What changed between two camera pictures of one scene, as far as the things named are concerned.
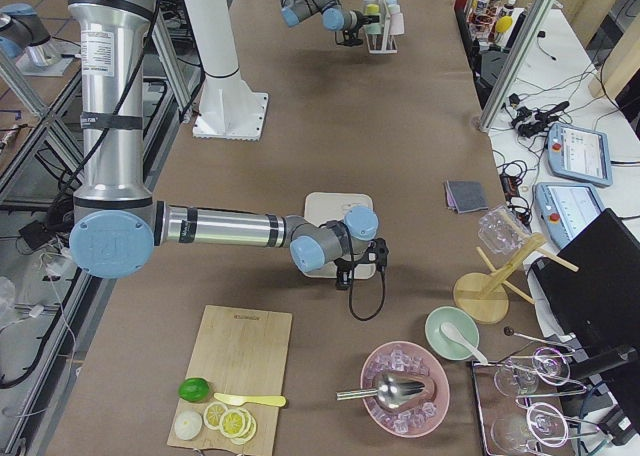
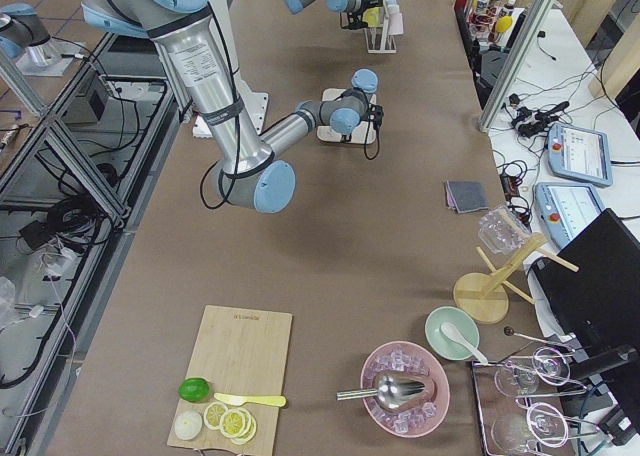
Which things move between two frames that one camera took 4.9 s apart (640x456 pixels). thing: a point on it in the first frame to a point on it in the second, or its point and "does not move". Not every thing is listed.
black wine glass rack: x=515 y=417 does not move
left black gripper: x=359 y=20 to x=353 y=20
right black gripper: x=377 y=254 to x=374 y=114
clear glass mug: x=501 y=230 does not move
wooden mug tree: x=484 y=297 does not move
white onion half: x=188 y=425 does not move
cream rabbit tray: x=323 y=208 to x=325 y=134
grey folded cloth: x=465 y=196 does not move
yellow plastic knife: x=238 y=401 does not move
